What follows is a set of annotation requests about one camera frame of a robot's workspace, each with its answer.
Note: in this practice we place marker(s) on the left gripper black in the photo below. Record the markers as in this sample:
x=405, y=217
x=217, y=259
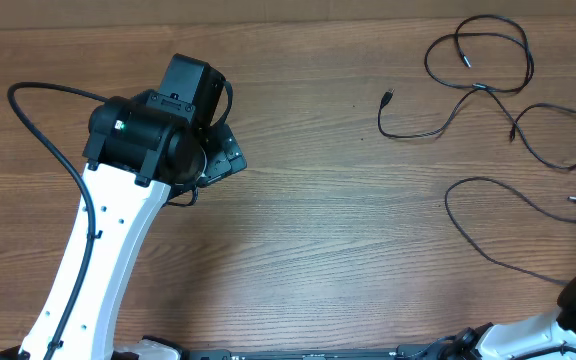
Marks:
x=224, y=154

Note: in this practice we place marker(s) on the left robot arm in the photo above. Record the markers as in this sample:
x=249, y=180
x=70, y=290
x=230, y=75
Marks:
x=142, y=154

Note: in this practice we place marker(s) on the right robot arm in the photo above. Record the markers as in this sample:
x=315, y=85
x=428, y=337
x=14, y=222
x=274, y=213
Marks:
x=551, y=335

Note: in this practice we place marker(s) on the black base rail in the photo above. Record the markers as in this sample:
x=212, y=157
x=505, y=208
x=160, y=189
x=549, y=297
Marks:
x=318, y=354

